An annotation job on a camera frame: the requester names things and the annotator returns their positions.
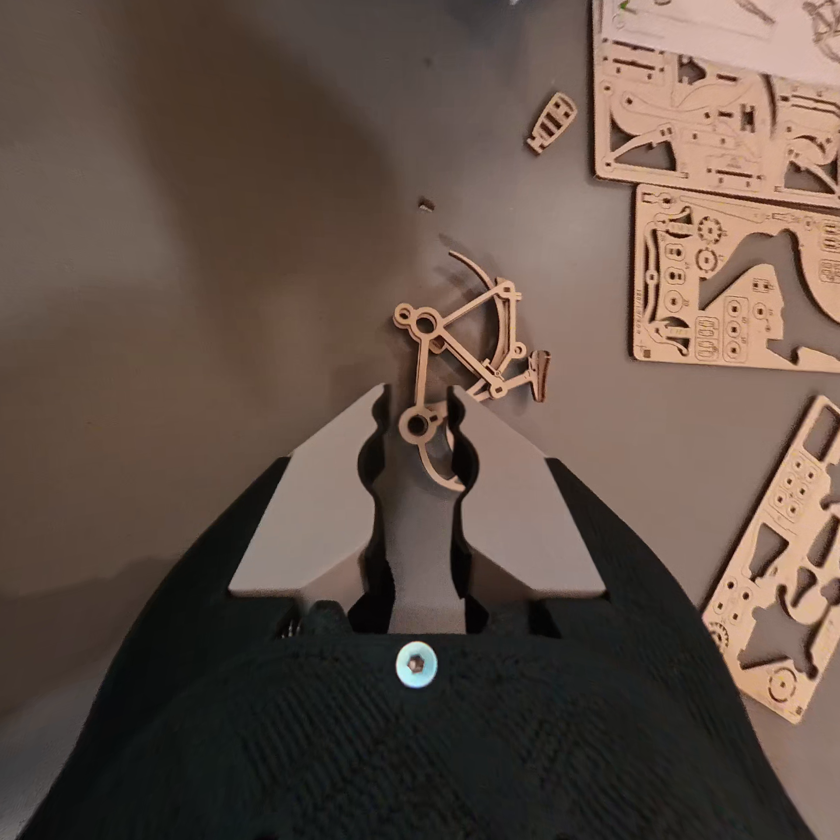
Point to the wooden parts sheet slanted cutouts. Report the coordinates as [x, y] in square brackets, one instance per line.
[741, 590]

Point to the white drawing paper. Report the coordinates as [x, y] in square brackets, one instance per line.
[709, 33]

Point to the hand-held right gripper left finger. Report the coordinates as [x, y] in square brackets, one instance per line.
[308, 525]

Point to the wooden parts sheet curved pieces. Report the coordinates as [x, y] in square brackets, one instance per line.
[702, 167]

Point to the wooden model frame assembly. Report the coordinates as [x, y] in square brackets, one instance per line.
[422, 371]

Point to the wooden parts sheet large cutout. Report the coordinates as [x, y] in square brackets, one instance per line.
[748, 334]

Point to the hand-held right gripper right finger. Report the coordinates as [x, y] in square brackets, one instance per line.
[525, 525]

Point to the small slotted wooden part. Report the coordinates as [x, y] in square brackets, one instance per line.
[548, 128]

